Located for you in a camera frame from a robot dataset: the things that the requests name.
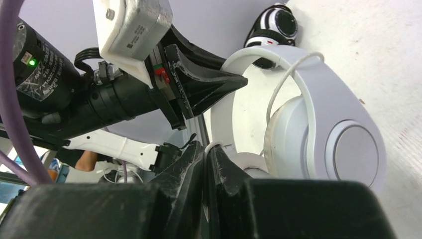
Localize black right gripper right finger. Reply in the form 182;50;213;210
208;146;396;239

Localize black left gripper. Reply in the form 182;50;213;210
145;25;248;130

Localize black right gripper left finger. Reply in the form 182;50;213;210
0;141;204;239

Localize black white headphones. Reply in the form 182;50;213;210
243;3;299;48

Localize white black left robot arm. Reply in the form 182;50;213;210
13;19;248;174

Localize person in background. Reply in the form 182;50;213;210
55;148;112;172

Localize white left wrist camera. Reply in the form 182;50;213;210
93;0;173;88

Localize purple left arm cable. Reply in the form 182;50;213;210
0;0;53;187

